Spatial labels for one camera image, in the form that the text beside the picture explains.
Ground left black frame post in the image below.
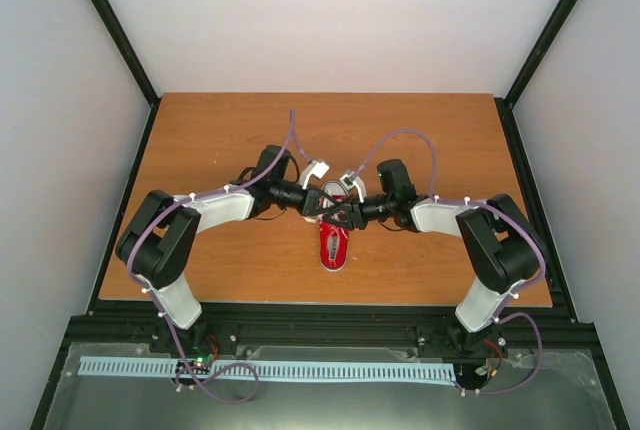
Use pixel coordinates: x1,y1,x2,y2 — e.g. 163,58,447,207
62,0,162,107

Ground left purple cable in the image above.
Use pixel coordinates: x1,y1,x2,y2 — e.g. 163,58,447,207
126,109,321,351

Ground red canvas sneaker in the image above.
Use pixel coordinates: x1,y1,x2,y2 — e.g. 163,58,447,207
319,181,349,273

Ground white shoelace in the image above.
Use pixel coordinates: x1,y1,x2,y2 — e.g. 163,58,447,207
303,198,348,224

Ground light blue cable duct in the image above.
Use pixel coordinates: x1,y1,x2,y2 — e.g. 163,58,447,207
77,356,456,386

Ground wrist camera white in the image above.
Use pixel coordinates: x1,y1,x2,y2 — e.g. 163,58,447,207
298,160,330,189
338,170,367,203

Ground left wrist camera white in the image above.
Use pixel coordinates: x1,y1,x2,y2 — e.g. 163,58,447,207
298,160,330,189

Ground black frame post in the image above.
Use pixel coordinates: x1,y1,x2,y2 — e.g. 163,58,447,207
62,0,162,107
503,0,609,107

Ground black aluminium rail base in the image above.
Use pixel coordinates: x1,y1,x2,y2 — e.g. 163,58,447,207
63,301,604,367

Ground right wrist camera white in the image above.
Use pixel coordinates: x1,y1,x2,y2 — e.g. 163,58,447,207
338,170,367,203

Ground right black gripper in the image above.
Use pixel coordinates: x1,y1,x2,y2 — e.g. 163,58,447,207
323,193,395,231

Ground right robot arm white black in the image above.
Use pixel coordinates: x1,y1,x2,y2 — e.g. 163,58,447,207
320,159,546,334

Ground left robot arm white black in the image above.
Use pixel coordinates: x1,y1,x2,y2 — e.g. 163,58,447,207
115,145,353,353

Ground right black frame post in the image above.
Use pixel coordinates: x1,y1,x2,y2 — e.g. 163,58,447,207
503,0,609,107

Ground green lit circuit board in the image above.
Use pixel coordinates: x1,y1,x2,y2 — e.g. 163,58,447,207
190,338,219,375

